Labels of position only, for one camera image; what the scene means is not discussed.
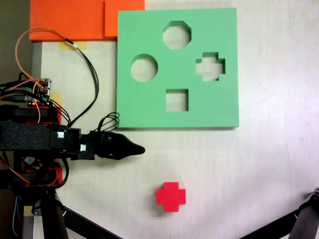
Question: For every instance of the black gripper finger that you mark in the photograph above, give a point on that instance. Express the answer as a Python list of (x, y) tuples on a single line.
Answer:
[(119, 147)]

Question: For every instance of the red cross columnar block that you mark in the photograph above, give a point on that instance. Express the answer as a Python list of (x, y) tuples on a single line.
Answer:
[(170, 196)]

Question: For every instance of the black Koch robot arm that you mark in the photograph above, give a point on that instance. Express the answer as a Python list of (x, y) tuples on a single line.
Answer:
[(25, 135)]

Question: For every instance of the small orange foam block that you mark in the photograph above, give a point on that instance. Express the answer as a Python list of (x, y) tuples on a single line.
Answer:
[(111, 20)]

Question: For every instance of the large orange foam block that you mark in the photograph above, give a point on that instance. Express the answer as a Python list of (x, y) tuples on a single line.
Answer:
[(62, 17)]

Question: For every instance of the red black table clamp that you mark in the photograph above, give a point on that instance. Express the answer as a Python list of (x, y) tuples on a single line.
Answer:
[(15, 112), (58, 174)]

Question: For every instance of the green shape sorting board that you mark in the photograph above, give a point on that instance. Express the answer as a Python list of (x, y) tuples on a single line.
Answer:
[(149, 112)]

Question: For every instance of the black circuit board with chips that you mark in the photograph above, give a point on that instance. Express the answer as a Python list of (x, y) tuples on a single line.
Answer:
[(32, 161)]

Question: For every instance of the square yellow tape piece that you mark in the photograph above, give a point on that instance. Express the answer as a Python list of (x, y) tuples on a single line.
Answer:
[(56, 95)]

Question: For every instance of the black tripod leg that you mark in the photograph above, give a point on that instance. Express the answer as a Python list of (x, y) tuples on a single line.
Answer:
[(87, 226), (306, 216), (49, 219)]

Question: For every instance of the wide yellow tape strip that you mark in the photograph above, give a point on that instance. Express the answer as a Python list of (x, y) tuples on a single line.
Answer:
[(82, 46)]

